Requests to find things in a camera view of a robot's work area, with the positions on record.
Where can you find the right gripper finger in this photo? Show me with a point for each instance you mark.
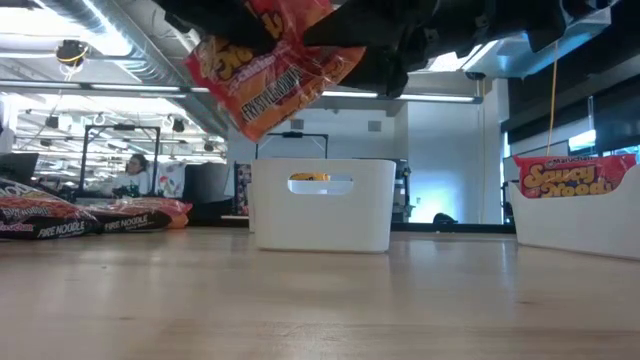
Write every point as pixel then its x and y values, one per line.
pixel 370 25
pixel 385 75

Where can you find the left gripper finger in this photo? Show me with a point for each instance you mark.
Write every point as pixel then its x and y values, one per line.
pixel 240 25

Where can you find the yellow Maruchan ramen packet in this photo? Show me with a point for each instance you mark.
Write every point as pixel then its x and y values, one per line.
pixel 310 176

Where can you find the black Fire Noodle packet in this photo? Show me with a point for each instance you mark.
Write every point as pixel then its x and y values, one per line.
pixel 45 210
pixel 130 220

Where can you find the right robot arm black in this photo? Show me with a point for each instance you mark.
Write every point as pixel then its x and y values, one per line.
pixel 560 20

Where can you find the ceiling light strip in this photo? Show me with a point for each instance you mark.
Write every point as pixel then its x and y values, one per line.
pixel 125 87
pixel 435 97

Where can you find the dark patterned panel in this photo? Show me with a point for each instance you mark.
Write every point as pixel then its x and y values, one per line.
pixel 242 190

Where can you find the colourful patterned cloth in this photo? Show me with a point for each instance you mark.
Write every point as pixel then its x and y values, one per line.
pixel 170 180

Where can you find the person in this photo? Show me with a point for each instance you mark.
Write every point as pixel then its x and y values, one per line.
pixel 135 180

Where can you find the black monitor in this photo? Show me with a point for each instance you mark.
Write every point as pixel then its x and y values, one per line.
pixel 20 167

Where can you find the grey wall vent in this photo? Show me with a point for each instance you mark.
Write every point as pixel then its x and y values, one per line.
pixel 374 125
pixel 297 124

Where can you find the silver ceiling duct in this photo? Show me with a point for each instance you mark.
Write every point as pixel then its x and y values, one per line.
pixel 150 55

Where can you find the black metal table frame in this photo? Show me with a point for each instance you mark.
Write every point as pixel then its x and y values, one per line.
pixel 450 228

